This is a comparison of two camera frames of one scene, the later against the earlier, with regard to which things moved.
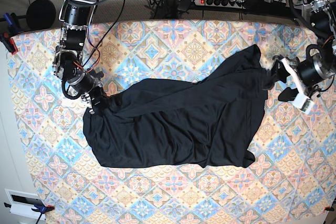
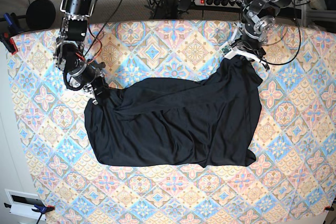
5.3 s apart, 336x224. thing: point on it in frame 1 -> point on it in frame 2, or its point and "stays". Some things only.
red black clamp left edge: (9, 43) stays
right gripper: (307, 73) -> (248, 48)
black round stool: (41, 13) stays
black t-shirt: (155, 124) stays
